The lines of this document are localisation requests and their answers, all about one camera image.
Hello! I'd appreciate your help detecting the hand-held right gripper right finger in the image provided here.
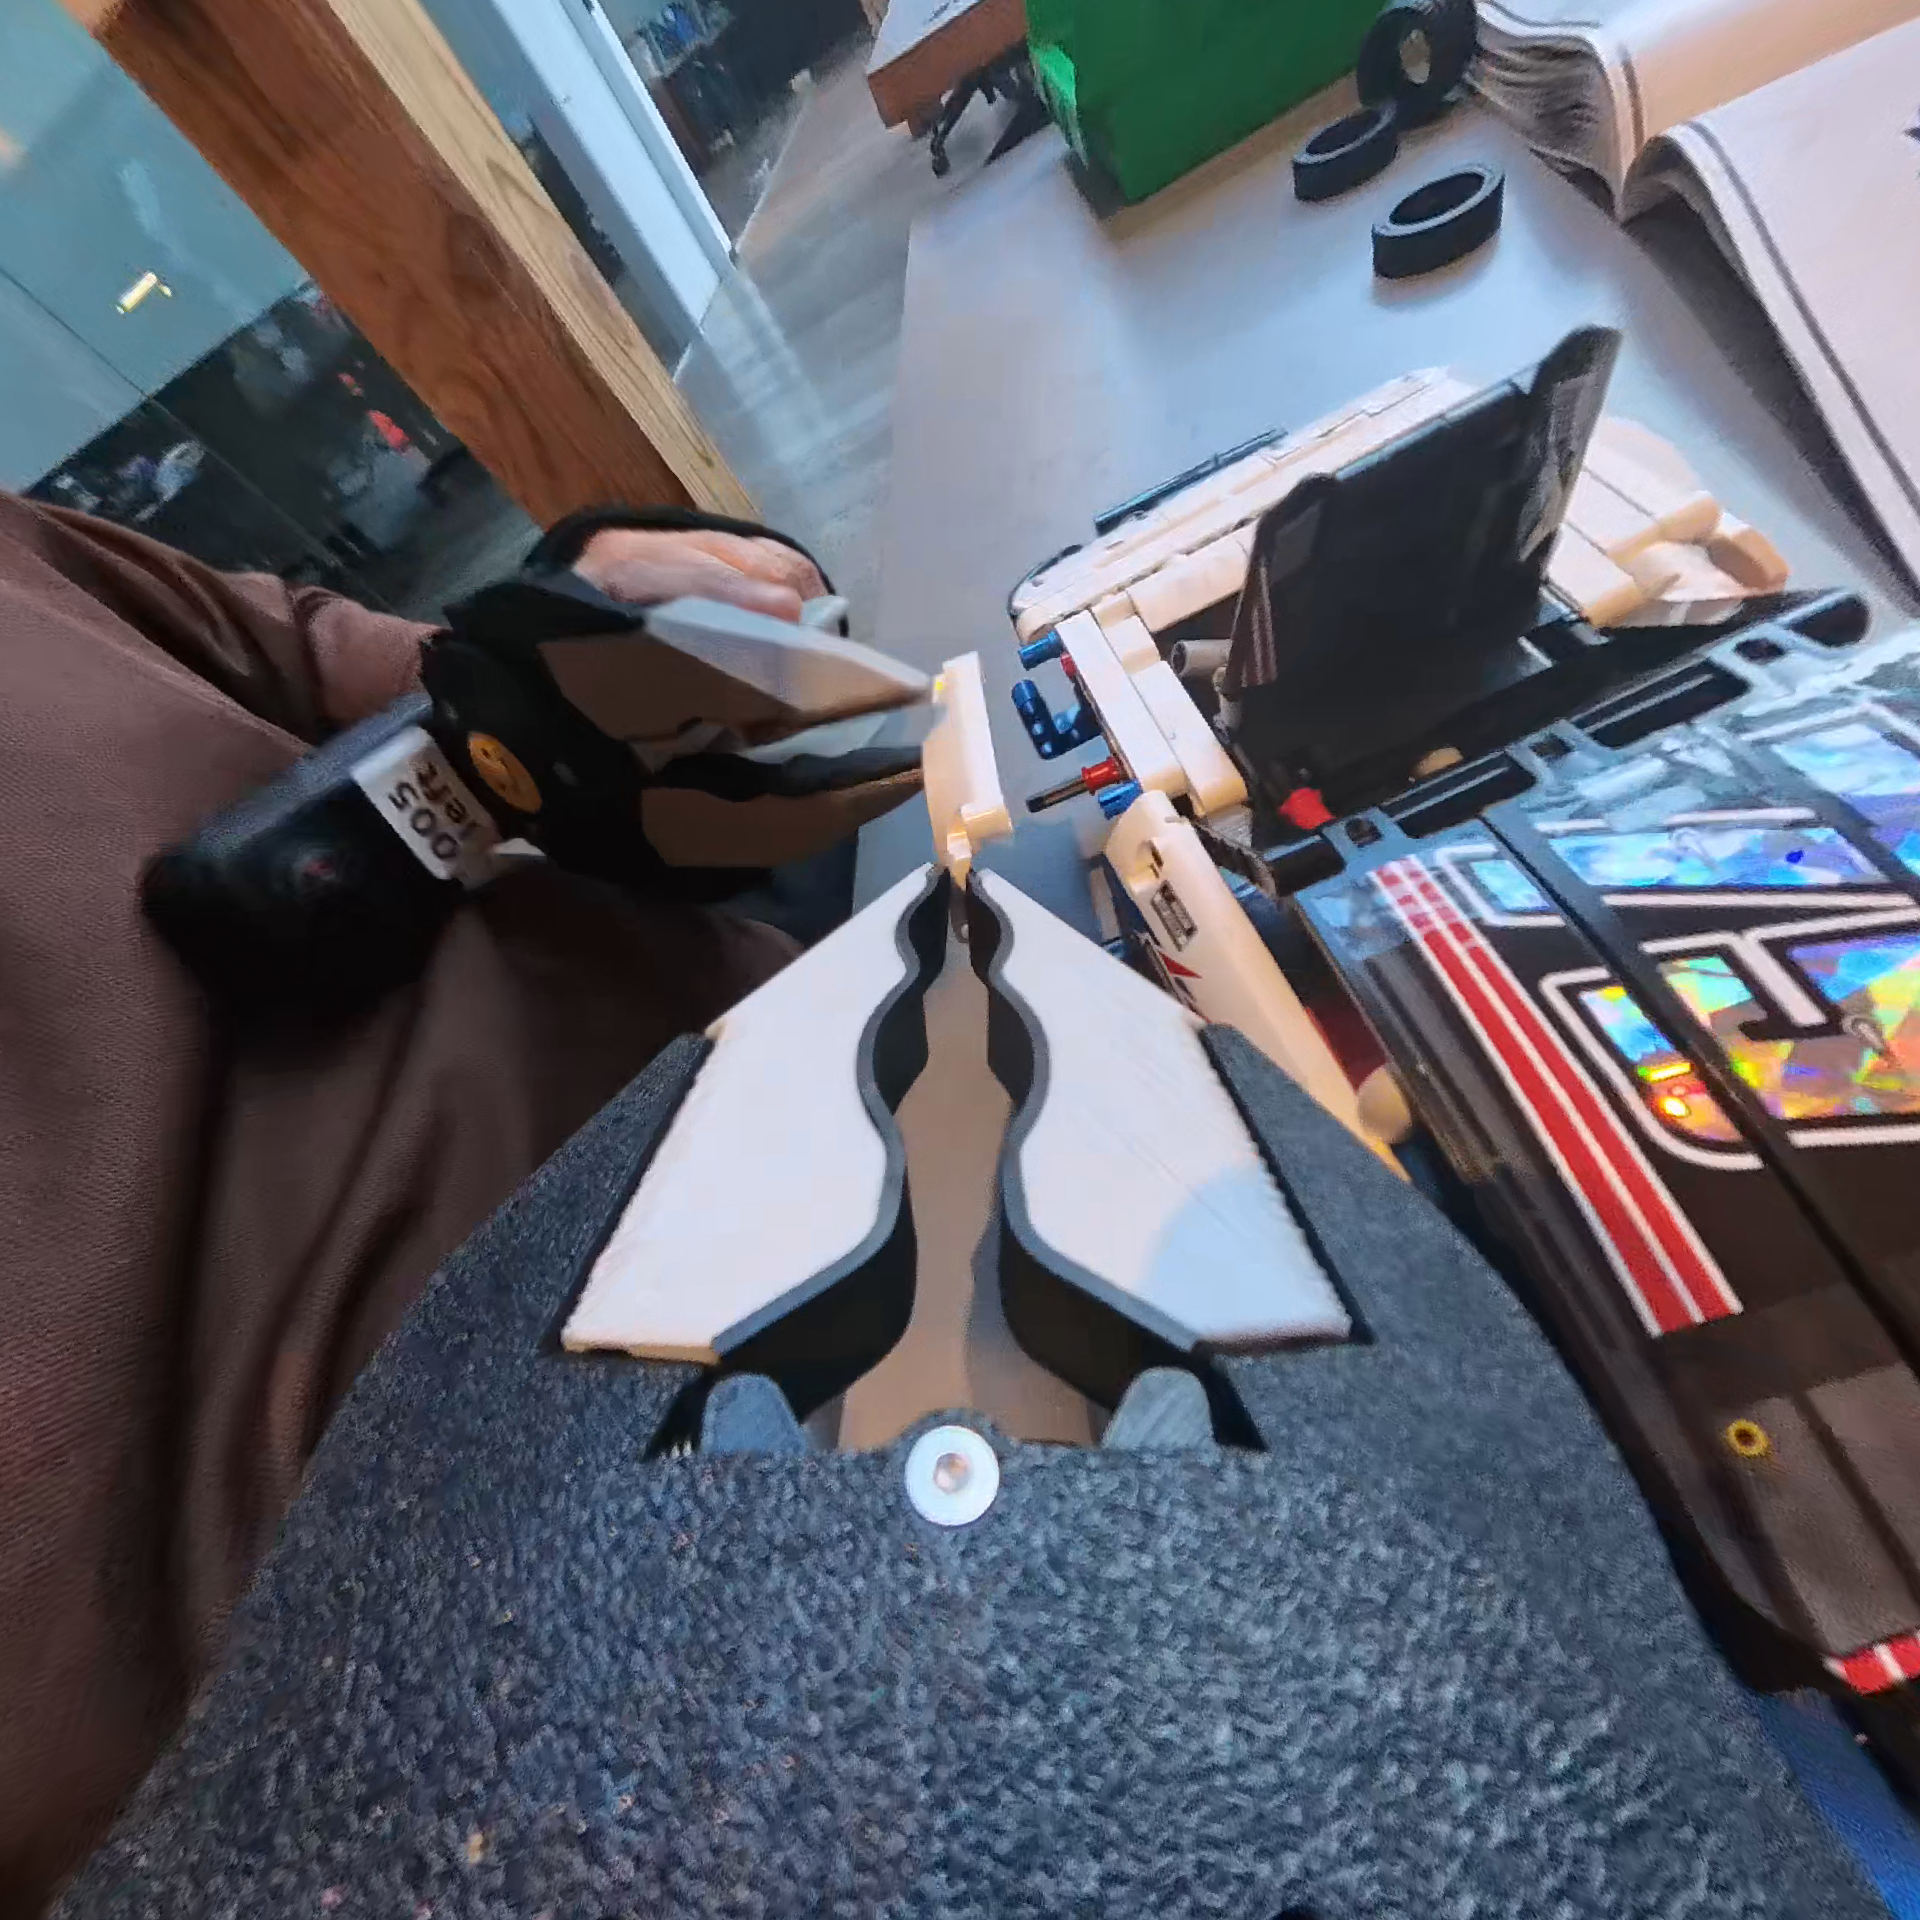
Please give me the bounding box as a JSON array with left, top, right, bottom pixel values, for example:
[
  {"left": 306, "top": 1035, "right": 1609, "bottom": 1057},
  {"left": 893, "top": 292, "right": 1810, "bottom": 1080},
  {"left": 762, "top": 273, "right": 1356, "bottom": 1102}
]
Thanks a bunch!
[{"left": 963, "top": 870, "right": 1356, "bottom": 1394}]

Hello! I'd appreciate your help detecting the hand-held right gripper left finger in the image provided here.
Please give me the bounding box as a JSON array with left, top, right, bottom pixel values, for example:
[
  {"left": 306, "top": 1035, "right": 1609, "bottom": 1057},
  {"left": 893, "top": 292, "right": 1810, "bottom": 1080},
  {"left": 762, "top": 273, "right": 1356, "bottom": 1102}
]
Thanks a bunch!
[{"left": 559, "top": 865, "right": 955, "bottom": 1405}]

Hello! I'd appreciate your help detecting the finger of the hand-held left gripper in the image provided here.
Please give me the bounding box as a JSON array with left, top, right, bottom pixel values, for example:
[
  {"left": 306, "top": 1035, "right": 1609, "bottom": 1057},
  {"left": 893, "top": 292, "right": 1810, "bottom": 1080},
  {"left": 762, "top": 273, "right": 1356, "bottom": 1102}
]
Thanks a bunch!
[
  {"left": 634, "top": 745, "right": 930, "bottom": 877},
  {"left": 540, "top": 594, "right": 943, "bottom": 740}
]

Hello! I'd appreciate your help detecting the white curved brick piece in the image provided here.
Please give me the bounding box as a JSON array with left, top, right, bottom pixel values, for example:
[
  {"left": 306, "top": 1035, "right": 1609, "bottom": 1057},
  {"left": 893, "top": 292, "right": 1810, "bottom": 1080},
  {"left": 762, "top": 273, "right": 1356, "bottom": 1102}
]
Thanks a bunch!
[{"left": 922, "top": 653, "right": 1014, "bottom": 888}]

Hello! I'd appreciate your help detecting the toy brick race car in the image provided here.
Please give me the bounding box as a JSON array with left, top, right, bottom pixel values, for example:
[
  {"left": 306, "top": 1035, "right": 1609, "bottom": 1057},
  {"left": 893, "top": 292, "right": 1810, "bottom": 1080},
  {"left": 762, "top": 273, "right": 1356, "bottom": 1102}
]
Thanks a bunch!
[{"left": 1009, "top": 323, "right": 1920, "bottom": 1756}]

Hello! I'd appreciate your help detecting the green box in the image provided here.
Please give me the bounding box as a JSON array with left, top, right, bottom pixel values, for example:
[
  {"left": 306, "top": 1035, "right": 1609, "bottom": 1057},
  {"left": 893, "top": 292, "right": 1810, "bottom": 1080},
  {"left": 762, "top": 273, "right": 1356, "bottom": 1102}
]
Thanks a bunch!
[{"left": 1025, "top": 0, "right": 1392, "bottom": 210}]

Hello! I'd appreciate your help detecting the black rubber tyre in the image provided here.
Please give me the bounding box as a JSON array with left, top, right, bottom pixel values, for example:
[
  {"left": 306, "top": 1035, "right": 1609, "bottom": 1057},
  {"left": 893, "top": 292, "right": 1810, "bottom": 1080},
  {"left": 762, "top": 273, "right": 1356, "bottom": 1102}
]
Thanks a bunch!
[
  {"left": 1356, "top": 0, "right": 1481, "bottom": 125},
  {"left": 1369, "top": 168, "right": 1503, "bottom": 282},
  {"left": 1292, "top": 102, "right": 1407, "bottom": 203}
]

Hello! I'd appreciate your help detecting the person's left forearm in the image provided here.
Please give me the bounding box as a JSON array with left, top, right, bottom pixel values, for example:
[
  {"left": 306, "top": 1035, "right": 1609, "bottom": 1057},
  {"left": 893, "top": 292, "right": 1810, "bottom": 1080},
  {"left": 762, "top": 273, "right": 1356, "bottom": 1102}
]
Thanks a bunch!
[{"left": 0, "top": 489, "right": 445, "bottom": 841}]

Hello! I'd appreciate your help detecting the person's left hand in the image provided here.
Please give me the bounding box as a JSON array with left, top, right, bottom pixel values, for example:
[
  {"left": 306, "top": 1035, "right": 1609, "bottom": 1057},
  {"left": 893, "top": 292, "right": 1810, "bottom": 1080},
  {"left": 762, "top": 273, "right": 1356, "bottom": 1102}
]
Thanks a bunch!
[{"left": 572, "top": 532, "right": 829, "bottom": 622}]

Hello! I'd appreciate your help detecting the black office chair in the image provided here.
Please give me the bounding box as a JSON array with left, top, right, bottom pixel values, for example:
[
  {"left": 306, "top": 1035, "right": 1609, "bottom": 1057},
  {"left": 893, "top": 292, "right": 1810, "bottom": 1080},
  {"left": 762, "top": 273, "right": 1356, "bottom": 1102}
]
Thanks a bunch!
[{"left": 922, "top": 46, "right": 1052, "bottom": 180}]

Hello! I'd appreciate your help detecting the open instruction booklet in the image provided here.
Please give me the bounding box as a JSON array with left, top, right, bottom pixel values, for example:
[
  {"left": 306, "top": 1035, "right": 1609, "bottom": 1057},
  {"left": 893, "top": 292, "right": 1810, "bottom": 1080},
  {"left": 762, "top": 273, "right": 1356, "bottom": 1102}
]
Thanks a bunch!
[{"left": 1457, "top": 0, "right": 1920, "bottom": 604}]

